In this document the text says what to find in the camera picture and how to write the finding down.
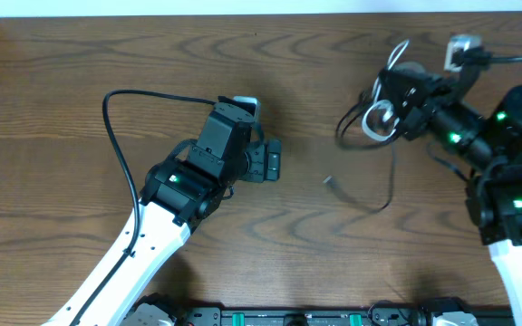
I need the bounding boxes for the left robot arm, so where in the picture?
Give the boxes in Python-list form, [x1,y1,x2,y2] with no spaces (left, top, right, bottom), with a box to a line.
[48,96,282,325]

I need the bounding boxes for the white usb cable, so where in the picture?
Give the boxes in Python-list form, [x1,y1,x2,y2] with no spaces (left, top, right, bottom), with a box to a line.
[361,38,411,143]

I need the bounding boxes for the black usb cable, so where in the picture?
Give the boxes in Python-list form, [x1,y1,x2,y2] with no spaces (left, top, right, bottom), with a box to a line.
[322,88,401,215]

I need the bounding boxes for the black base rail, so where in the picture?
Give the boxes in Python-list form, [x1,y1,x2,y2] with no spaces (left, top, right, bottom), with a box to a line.
[121,294,515,326]

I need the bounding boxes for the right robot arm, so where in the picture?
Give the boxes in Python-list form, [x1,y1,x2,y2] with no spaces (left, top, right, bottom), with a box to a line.
[379,69,522,325]

